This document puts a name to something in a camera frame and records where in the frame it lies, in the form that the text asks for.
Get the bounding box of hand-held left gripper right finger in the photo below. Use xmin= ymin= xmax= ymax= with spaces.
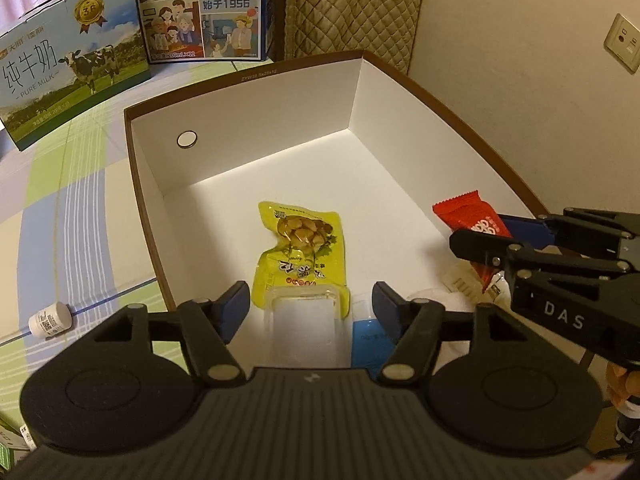
xmin=372 ymin=281 xmax=556 ymax=389

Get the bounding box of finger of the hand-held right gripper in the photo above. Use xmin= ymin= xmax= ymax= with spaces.
xmin=449 ymin=230 xmax=632 ymax=281
xmin=499 ymin=207 xmax=640 ymax=261

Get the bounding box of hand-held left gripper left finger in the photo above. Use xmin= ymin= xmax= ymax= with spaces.
xmin=82 ymin=281 xmax=252 ymax=389

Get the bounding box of white plastic strip pack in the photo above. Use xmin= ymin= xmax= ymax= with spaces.
xmin=442 ymin=260 xmax=511 ymax=306

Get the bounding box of blue tube white cap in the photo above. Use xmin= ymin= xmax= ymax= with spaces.
xmin=350 ymin=300 xmax=396 ymax=368

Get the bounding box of red snack packet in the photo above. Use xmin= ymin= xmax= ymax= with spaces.
xmin=432 ymin=190 xmax=513 ymax=293

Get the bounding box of clear plastic box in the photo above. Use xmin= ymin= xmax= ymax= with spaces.
xmin=263 ymin=284 xmax=351 ymax=368

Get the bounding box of yellow snack packet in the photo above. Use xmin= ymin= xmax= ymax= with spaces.
xmin=252 ymin=201 xmax=353 ymax=318

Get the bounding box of small white medicine bottle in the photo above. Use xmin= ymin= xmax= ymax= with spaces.
xmin=27 ymin=301 xmax=72 ymax=336

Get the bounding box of brown cardboard box white inside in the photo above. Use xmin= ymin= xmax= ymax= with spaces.
xmin=123 ymin=50 xmax=553 ymax=368

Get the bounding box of person's right hand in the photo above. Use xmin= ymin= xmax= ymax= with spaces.
xmin=606 ymin=362 xmax=640 ymax=418

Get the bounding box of quilted beige chair cover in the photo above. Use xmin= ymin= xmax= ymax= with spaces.
xmin=282 ymin=0 xmax=425 ymax=76

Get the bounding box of cow print milk carton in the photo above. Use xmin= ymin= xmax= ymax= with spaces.
xmin=0 ymin=0 xmax=152 ymax=152

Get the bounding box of illustrated milk carton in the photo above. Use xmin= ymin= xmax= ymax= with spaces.
xmin=131 ymin=0 xmax=275 ymax=65

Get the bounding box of beige round port wall outlet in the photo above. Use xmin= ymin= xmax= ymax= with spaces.
xmin=603 ymin=13 xmax=640 ymax=73

